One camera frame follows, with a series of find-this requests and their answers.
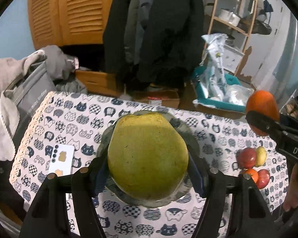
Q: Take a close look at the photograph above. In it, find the large orange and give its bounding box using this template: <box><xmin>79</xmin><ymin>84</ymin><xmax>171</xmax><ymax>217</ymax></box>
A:
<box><xmin>243</xmin><ymin>168</ymin><xmax>258</xmax><ymax>183</ymax></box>

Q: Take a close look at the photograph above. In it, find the wooden drawer unit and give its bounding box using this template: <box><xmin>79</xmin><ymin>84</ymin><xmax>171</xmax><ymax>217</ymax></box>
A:
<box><xmin>75</xmin><ymin>70</ymin><xmax>123</xmax><ymax>97</ymax></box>

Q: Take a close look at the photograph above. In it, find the clear plastic bag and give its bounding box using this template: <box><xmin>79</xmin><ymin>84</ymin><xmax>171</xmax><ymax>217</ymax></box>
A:
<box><xmin>223</xmin><ymin>84</ymin><xmax>254</xmax><ymax>106</ymax></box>

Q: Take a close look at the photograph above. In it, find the grey backpack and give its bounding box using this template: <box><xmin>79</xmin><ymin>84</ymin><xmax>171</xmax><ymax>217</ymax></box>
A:
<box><xmin>251</xmin><ymin>9</ymin><xmax>272</xmax><ymax>36</ymax></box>

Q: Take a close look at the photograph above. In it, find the wooden louvered wardrobe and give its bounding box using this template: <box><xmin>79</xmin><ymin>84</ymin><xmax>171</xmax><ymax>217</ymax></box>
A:
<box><xmin>28</xmin><ymin>0</ymin><xmax>113</xmax><ymax>49</ymax></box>

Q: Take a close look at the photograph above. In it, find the grey fabric bag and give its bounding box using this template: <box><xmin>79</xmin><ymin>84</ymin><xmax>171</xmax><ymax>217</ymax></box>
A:
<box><xmin>4</xmin><ymin>61</ymin><xmax>56</xmax><ymax>149</ymax></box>

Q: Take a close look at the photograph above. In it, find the cat pattern tablecloth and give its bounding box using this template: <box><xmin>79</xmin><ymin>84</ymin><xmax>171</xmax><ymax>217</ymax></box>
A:
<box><xmin>10</xmin><ymin>92</ymin><xmax>288</xmax><ymax>237</ymax></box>

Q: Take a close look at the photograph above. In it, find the beige towel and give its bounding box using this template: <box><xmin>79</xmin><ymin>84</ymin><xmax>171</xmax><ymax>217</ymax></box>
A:
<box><xmin>0</xmin><ymin>49</ymin><xmax>45</xmax><ymax>161</ymax></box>

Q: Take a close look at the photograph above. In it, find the person right hand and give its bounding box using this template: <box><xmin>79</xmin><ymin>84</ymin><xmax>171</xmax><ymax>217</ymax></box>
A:
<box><xmin>283</xmin><ymin>164</ymin><xmax>298</xmax><ymax>212</ymax></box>

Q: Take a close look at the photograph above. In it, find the red apple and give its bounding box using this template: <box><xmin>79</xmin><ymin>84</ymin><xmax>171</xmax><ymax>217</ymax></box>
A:
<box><xmin>256</xmin><ymin>169</ymin><xmax>270</xmax><ymax>189</ymax></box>
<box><xmin>237</xmin><ymin>147</ymin><xmax>257</xmax><ymax>169</ymax></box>

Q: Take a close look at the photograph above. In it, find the white cooking pot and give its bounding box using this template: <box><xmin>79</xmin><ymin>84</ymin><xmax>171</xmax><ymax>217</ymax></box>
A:
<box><xmin>219</xmin><ymin>8</ymin><xmax>241</xmax><ymax>27</ymax></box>

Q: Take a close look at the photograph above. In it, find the white patterned drawer box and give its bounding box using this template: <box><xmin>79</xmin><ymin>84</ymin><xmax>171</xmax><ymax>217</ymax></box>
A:
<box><xmin>222</xmin><ymin>44</ymin><xmax>244</xmax><ymax>73</ymax></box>

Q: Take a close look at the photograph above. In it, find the grey clothes pile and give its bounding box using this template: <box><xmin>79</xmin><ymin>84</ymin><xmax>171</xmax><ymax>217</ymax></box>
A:
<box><xmin>41</xmin><ymin>45</ymin><xmax>88</xmax><ymax>94</ymax></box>

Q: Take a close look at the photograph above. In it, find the green glass plate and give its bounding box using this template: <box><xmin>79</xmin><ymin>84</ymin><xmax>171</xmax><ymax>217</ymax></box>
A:
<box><xmin>97</xmin><ymin>110</ymin><xmax>200</xmax><ymax>208</ymax></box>

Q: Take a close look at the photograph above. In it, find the black hanging coat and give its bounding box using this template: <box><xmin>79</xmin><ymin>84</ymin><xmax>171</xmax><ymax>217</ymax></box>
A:
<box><xmin>103</xmin><ymin>0</ymin><xmax>204</xmax><ymax>93</ymax></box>

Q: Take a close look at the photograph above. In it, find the small cardboard box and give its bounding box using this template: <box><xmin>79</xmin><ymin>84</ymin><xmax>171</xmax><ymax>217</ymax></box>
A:
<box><xmin>132</xmin><ymin>90</ymin><xmax>180</xmax><ymax>108</ymax></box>

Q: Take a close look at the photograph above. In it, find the wooden shelf rack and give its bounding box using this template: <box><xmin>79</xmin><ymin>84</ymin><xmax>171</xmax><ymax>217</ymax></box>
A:
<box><xmin>204</xmin><ymin>0</ymin><xmax>258</xmax><ymax>76</ymax></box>

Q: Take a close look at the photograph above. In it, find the teal plastic basket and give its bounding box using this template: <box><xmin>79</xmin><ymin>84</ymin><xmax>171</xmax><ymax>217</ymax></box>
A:
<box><xmin>191</xmin><ymin>66</ymin><xmax>253</xmax><ymax>113</ymax></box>

